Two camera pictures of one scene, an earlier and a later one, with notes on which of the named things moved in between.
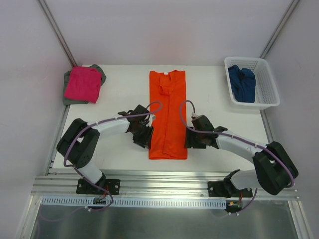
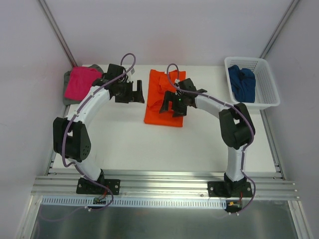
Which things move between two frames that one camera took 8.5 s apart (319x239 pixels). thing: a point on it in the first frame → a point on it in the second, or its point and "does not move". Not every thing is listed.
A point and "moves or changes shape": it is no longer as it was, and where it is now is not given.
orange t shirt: (168, 137) moves or changes shape
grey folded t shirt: (68, 101) does not move
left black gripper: (145, 135) → (132, 92)
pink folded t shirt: (83, 84) does not move
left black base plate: (112, 186) does not move
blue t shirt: (243, 83) does not move
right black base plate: (226, 188) does not move
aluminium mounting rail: (58, 183) does not move
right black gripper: (192, 140) → (173, 103)
